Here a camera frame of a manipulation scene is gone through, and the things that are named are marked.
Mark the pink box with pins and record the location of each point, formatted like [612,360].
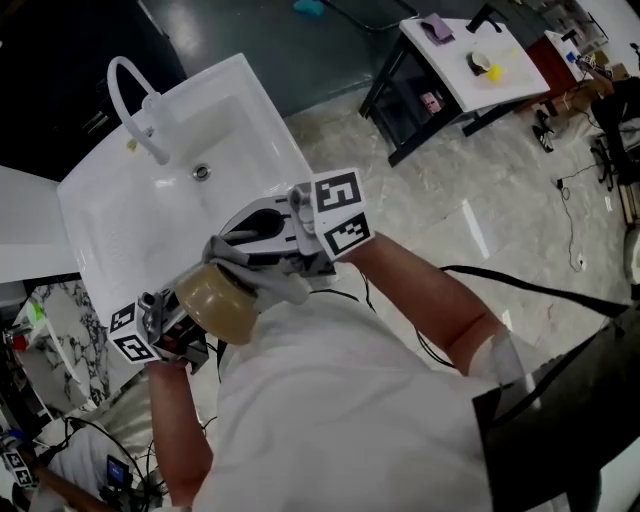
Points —
[431,102]

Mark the tan bowl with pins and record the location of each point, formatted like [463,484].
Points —
[220,306]

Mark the purple cloth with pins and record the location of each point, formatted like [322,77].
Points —
[437,27]

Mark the black faucet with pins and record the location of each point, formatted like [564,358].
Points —
[484,19]

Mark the yellow cup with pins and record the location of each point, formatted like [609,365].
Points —
[495,73]

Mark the brown wooden cabinet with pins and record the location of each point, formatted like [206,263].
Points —
[552,65]

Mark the small screen device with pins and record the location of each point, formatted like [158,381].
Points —
[118,472]

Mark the teal sponge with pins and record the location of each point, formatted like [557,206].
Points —
[309,7]

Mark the green cup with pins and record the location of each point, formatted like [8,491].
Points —
[34,312]

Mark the white curved faucet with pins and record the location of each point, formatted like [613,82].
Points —
[131,107]

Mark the white sink basin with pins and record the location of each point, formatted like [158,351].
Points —
[175,190]

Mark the metal sink drain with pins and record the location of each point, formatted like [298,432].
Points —
[202,171]

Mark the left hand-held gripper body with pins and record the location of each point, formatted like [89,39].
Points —
[145,330]

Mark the person's right forearm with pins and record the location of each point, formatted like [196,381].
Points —
[425,295]

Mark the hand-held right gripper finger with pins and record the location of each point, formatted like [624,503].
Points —
[245,235]

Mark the marble patterned cabinet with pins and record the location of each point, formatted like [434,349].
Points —
[70,350]

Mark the person's white shirt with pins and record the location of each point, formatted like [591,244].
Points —
[350,415]

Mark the person's left forearm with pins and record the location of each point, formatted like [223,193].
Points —
[175,430]

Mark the small bowl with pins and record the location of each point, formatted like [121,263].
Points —
[479,62]

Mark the white table with black frame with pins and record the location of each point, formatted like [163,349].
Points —
[450,75]

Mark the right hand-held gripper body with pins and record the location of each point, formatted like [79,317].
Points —
[300,225]

